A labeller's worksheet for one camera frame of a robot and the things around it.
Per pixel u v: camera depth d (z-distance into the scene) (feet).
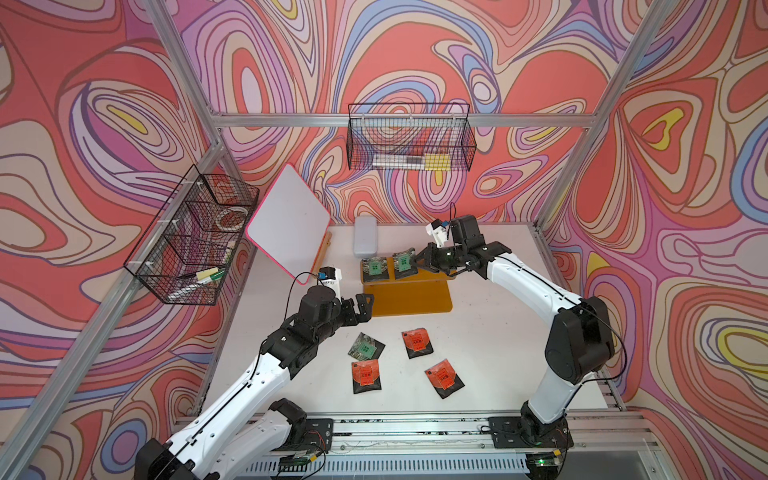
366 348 2.89
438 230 2.62
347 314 2.18
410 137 3.17
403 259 2.80
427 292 3.29
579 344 1.51
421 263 2.57
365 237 3.70
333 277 2.24
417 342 2.90
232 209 2.89
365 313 2.22
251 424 1.92
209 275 2.36
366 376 2.70
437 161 2.70
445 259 2.45
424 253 2.60
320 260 3.40
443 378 2.70
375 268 2.90
